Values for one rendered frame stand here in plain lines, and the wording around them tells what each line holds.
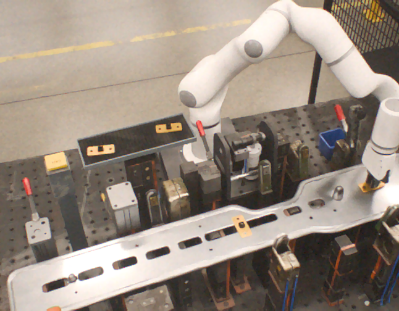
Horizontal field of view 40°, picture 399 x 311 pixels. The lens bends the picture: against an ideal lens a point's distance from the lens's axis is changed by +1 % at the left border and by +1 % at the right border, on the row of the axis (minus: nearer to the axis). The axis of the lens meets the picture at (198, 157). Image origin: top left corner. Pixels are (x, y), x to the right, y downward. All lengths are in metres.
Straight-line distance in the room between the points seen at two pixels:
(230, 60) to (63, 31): 3.02
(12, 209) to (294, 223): 1.14
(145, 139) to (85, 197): 0.57
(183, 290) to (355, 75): 0.83
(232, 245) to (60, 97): 2.50
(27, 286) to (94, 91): 2.44
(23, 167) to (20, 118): 1.43
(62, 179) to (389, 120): 1.00
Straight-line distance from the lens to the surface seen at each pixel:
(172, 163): 2.18
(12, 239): 2.20
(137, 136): 1.78
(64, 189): 1.80
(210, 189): 1.77
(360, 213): 1.81
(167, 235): 1.70
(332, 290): 1.89
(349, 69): 1.59
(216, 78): 1.83
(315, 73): 3.21
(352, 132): 1.89
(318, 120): 2.57
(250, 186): 1.87
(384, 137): 1.69
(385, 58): 2.44
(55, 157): 1.76
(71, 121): 3.71
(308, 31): 1.57
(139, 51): 4.29
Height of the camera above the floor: 2.35
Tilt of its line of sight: 45 degrees down
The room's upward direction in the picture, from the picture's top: 1 degrees counter-clockwise
